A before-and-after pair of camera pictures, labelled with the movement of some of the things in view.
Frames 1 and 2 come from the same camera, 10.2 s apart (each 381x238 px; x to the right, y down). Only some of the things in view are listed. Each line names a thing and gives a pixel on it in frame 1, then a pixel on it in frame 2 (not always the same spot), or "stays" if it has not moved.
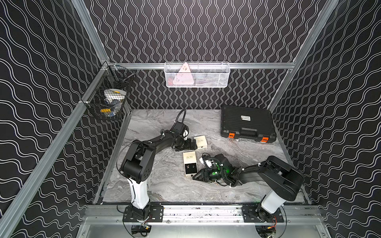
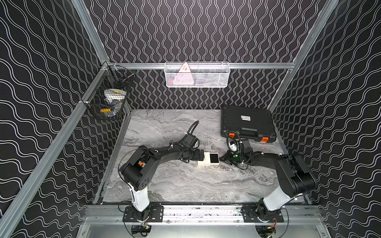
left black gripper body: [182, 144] to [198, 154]
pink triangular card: [184, 76] stays
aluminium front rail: [114, 215] stays
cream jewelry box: [201, 142] to [211, 158]
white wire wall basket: [205, 74] stays
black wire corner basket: [109, 95] stays
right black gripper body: [212, 174] to [233, 157]
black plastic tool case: [247, 123] stays
